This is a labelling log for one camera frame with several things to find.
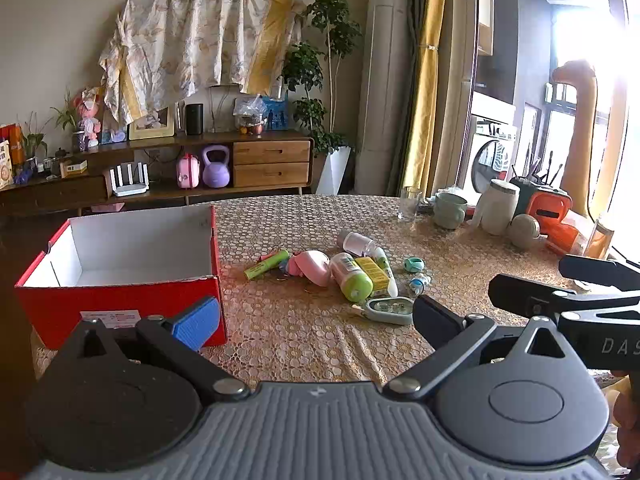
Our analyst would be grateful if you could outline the dark green utensil holder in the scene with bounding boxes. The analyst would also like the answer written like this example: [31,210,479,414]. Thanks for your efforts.
[509,151,565,196]

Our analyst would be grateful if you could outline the round grey container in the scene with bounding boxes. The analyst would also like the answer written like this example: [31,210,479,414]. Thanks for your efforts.
[509,214,542,251]

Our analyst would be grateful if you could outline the green highlighter pen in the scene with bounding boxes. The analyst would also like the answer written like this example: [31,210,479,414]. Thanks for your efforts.
[244,249,291,281]

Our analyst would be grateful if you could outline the pink toy suitcase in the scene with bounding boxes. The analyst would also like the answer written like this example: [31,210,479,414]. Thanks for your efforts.
[176,154,202,190]

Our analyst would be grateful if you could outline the drinking glass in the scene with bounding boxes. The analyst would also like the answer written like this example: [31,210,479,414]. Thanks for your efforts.
[397,186,424,223]

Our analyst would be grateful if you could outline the wooden television cabinet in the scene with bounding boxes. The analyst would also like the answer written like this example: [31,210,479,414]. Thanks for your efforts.
[0,129,315,217]

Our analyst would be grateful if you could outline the yellow photo frame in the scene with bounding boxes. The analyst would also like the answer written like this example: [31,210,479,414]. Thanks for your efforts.
[128,106,176,141]

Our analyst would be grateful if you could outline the orange plastic container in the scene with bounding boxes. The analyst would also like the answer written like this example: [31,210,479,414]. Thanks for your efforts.
[526,190,574,233]

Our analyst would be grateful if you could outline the pink doll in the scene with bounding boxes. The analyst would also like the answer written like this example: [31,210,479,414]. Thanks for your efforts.
[74,86,106,148]

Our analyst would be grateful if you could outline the white canister with silver lid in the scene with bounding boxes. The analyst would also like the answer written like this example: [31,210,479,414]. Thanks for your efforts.
[474,179,521,237]

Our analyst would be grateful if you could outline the orange packet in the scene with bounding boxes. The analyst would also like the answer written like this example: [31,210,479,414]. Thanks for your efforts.
[542,224,588,257]

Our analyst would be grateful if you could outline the blue printed box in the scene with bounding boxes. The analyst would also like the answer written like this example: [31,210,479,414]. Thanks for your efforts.
[262,96,290,131]

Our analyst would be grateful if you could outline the purple kettlebell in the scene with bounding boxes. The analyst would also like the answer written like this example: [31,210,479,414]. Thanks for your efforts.
[201,145,232,189]

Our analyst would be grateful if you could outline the white bottle with grey cap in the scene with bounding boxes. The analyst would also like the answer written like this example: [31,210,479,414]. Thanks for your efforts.
[336,230,377,259]

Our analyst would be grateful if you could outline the pink pig toy keychain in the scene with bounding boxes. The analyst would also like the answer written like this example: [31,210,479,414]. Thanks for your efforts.
[277,256,306,281]

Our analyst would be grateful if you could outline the green cap bottle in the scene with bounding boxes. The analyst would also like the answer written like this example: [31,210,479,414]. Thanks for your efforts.
[329,252,375,303]

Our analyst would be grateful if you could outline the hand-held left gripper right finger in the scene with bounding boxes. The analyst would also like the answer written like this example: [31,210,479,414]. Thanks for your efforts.
[382,294,592,401]

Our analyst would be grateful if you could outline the red cardboard box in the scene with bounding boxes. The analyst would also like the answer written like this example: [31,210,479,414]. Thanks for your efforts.
[14,203,229,352]

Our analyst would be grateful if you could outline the black cylinder speaker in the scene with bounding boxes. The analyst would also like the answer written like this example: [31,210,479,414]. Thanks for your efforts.
[186,103,205,136]

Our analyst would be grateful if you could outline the clear plastic bag of fruit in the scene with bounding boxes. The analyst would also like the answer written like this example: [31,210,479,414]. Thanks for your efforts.
[234,94,267,136]

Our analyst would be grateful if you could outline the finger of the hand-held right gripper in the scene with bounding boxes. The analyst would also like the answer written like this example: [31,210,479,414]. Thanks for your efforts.
[558,255,640,292]
[487,273,640,319]

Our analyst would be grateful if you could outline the printed snack bag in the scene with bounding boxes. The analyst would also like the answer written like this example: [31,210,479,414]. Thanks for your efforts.
[0,140,15,191]

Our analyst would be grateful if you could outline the white washing machine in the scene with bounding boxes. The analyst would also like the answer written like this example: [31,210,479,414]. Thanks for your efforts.
[467,92,518,195]

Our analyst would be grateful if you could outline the green ceramic mug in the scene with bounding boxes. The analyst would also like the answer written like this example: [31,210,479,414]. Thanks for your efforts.
[432,192,469,230]

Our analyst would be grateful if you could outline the orange bag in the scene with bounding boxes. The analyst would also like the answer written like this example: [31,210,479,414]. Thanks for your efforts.
[0,124,25,166]

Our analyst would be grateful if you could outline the white router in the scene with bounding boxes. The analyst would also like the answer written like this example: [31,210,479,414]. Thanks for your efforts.
[109,162,151,197]

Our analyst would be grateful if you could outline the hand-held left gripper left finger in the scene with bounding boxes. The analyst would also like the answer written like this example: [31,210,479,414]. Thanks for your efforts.
[47,296,251,403]

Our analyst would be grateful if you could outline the person's right hand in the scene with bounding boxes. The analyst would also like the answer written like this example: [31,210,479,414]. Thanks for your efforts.
[612,375,640,468]

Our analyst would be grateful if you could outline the pink heart-shaped case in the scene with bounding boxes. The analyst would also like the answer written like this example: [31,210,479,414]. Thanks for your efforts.
[302,249,332,289]

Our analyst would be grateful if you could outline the patterned sheet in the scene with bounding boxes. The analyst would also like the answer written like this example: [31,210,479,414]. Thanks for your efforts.
[98,0,307,123]

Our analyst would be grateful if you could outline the cloth-covered standing air conditioner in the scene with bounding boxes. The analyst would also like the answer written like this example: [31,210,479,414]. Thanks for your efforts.
[354,0,412,196]

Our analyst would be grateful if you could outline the yellow curtain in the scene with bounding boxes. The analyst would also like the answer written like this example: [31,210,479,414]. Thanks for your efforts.
[400,0,448,197]

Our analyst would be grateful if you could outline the tall green potted plant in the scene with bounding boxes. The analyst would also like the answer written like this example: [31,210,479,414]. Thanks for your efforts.
[281,0,362,157]

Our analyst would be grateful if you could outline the small potted plant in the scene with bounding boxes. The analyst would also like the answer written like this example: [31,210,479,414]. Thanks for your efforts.
[50,89,90,153]
[17,112,51,171]

